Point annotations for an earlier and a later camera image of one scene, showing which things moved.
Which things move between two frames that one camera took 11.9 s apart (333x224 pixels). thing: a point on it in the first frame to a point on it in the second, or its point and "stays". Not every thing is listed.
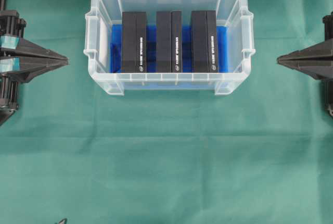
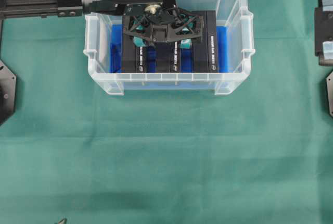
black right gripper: x=316 y=60 to x=323 y=29
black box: x=134 y=42 stays
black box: x=169 y=41 stays
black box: x=204 y=41 stays
